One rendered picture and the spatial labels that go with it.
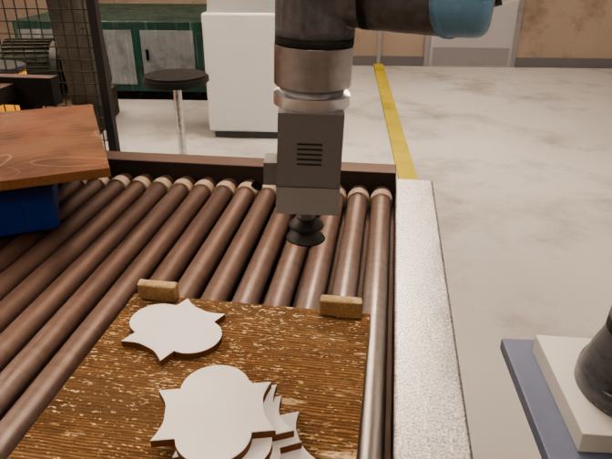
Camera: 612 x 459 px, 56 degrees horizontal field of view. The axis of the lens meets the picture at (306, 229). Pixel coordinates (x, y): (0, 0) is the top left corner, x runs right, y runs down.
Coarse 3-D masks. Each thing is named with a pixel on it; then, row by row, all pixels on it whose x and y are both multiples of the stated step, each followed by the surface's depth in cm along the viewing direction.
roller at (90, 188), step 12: (96, 180) 132; (108, 180) 134; (84, 192) 126; (96, 192) 129; (60, 204) 120; (72, 204) 121; (60, 216) 116; (12, 240) 106; (24, 240) 106; (36, 240) 108; (0, 252) 101; (12, 252) 102; (24, 252) 104; (0, 264) 99
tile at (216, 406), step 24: (192, 384) 63; (216, 384) 63; (240, 384) 63; (264, 384) 63; (168, 408) 59; (192, 408) 59; (216, 408) 59; (240, 408) 59; (168, 432) 57; (192, 432) 57; (216, 432) 57; (240, 432) 57; (264, 432) 57; (192, 456) 54; (216, 456) 54; (240, 456) 55
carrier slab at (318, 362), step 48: (240, 336) 77; (288, 336) 77; (336, 336) 77; (96, 384) 68; (144, 384) 68; (288, 384) 68; (336, 384) 68; (48, 432) 62; (96, 432) 62; (144, 432) 62; (336, 432) 62
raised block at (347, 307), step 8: (328, 296) 81; (336, 296) 81; (344, 296) 81; (320, 304) 80; (328, 304) 80; (336, 304) 80; (344, 304) 79; (352, 304) 79; (360, 304) 79; (320, 312) 81; (328, 312) 80; (336, 312) 80; (344, 312) 80; (352, 312) 80; (360, 312) 80
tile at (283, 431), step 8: (272, 392) 63; (272, 400) 62; (264, 408) 61; (272, 408) 61; (272, 416) 60; (272, 424) 59; (280, 424) 59; (280, 432) 58; (288, 432) 58; (256, 440) 57; (264, 440) 57; (272, 440) 58; (256, 448) 56; (264, 448) 56; (176, 456) 55; (248, 456) 55; (256, 456) 55; (264, 456) 55
